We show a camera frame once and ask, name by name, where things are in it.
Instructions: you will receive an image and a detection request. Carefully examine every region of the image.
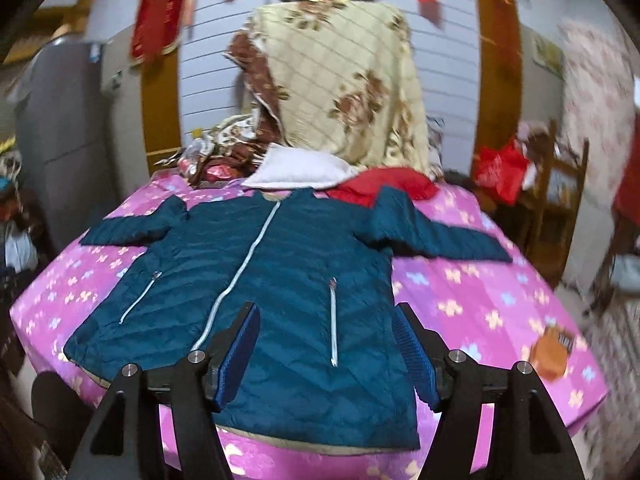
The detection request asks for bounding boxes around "dark teal puffer jacket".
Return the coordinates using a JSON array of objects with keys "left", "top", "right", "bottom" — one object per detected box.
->
[{"left": 64, "top": 186, "right": 510, "bottom": 450}]

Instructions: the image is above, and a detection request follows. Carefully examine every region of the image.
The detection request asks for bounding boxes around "pink floral bed sheet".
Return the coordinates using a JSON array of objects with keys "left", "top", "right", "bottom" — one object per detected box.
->
[{"left": 10, "top": 174, "right": 608, "bottom": 479}]

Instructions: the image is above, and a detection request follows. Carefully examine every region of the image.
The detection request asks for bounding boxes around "wooden chair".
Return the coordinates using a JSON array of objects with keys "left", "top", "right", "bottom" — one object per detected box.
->
[{"left": 515, "top": 119, "right": 590, "bottom": 288}]

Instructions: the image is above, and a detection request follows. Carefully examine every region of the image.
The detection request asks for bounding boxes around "pink shiny packet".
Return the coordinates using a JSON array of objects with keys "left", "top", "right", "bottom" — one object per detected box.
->
[{"left": 203, "top": 164, "right": 242, "bottom": 183}]

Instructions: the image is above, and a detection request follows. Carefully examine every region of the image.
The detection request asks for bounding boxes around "white pillow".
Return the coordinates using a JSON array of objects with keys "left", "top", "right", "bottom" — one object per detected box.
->
[{"left": 242, "top": 143, "right": 358, "bottom": 191}]

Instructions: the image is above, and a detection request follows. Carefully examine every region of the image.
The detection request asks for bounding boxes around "brown floral crumpled blanket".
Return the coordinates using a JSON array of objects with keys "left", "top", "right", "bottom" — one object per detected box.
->
[{"left": 154, "top": 107, "right": 281, "bottom": 188}]

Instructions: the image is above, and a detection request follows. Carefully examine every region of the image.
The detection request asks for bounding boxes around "red ruffled cushion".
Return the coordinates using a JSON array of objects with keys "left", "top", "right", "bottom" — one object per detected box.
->
[{"left": 326, "top": 167, "right": 438, "bottom": 208}]

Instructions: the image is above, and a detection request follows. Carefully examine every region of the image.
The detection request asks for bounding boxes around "grey wardrobe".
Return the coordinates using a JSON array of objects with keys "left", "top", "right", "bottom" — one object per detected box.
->
[{"left": 10, "top": 39, "right": 117, "bottom": 252}]

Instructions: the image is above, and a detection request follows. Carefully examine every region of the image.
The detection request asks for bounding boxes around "red plastic bag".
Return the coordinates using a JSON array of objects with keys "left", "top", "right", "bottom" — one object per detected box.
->
[{"left": 472, "top": 136, "right": 529, "bottom": 206}]

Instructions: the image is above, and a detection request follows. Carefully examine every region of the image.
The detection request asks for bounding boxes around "cream floral quilt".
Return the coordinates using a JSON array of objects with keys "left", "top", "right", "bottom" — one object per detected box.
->
[{"left": 226, "top": 1, "right": 430, "bottom": 174}]

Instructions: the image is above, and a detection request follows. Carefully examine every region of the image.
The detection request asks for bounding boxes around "red hanging wall banner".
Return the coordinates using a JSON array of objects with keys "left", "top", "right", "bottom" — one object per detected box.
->
[{"left": 130, "top": 0, "right": 188, "bottom": 63}]

